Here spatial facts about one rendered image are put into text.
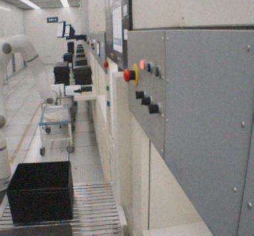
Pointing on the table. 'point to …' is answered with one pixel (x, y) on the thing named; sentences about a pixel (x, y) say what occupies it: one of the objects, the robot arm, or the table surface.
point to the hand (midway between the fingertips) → (88, 88)
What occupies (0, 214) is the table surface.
